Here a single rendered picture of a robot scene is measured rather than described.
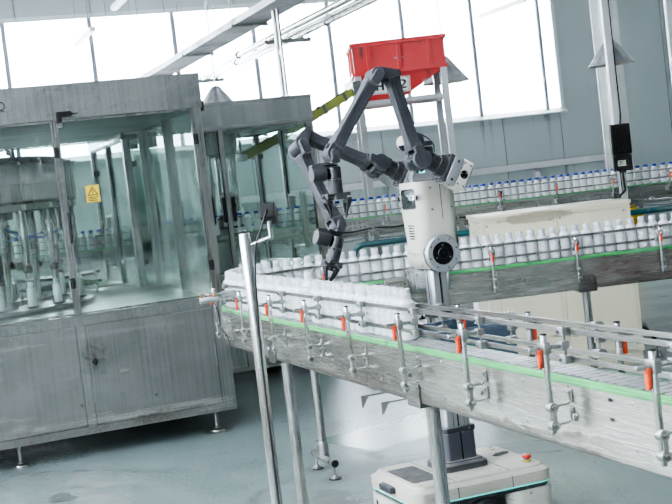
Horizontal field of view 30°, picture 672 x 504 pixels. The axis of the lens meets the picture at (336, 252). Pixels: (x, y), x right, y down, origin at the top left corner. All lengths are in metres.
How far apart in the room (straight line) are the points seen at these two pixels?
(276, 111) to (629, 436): 7.74
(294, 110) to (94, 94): 2.72
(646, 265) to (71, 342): 3.55
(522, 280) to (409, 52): 5.33
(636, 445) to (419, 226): 2.57
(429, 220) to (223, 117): 5.15
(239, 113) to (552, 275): 4.20
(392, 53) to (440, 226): 6.55
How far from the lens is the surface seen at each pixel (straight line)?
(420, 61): 11.75
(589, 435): 3.05
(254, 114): 10.30
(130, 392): 8.15
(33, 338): 8.03
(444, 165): 5.12
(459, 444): 5.43
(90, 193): 8.08
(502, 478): 5.33
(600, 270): 6.82
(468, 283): 6.68
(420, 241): 5.28
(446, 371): 3.71
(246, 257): 3.79
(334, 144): 4.94
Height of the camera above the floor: 1.52
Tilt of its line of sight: 3 degrees down
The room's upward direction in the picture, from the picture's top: 7 degrees counter-clockwise
